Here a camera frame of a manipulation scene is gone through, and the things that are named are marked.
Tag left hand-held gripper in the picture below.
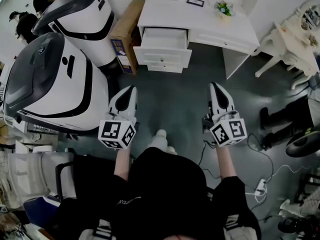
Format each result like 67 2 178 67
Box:
98 85 138 150

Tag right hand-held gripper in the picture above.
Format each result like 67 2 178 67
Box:
201 82 248 148

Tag person's right forearm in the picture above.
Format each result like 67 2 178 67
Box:
214 145 237 180

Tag person's left forearm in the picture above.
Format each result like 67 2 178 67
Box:
113 147 132 182

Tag small closed white drawer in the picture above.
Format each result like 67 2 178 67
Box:
146 63 186 74

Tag wide closed white drawer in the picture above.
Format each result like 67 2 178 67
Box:
191 30 254 52

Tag white and grey robot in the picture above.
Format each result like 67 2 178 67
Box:
2 31 110 132
31 0 118 68

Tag brown cardboard box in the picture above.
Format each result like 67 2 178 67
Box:
109 0 146 75

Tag person's black shirt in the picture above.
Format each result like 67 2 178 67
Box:
48 146 262 240

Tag small potted flower plant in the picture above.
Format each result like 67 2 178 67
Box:
214 0 235 19

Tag white ornate chair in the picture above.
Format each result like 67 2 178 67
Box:
254 21 320 90

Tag white power strip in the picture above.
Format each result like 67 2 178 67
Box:
254 178 268 197

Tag white desk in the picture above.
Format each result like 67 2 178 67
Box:
136 0 261 80

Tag white plastic container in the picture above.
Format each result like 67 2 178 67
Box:
7 151 60 205

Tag oval white framed mirror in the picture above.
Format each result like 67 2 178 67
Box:
297 0 320 32

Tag person's white striped trousers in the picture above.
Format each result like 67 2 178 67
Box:
79 215 256 240

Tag blue box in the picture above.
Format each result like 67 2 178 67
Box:
23 196 62 229

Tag thin black cable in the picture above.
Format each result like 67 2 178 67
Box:
198 139 221 183

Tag long black cable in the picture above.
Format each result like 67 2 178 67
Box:
246 133 275 185

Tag white cable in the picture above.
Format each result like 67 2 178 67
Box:
265 164 311 185

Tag black chair frame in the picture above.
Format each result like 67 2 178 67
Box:
55 155 76 203

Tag black picture frame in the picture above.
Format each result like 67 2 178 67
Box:
186 0 206 8

